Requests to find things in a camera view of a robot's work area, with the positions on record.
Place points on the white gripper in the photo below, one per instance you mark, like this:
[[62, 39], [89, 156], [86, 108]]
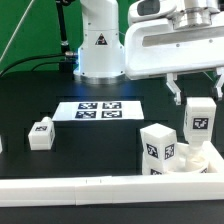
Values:
[[154, 48]]

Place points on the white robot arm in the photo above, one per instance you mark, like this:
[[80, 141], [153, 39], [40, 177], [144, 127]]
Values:
[[101, 57]]

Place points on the white L-shaped fence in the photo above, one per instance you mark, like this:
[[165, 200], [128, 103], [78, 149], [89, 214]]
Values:
[[118, 189]]

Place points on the white marker sheet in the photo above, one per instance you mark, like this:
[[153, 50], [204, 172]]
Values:
[[96, 111]]

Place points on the thin white rod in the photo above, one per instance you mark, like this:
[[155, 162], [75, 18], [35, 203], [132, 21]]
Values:
[[18, 26]]

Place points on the white part left edge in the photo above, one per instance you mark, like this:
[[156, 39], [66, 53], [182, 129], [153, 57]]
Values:
[[1, 148]]

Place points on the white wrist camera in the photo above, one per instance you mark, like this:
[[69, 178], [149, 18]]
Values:
[[144, 10]]

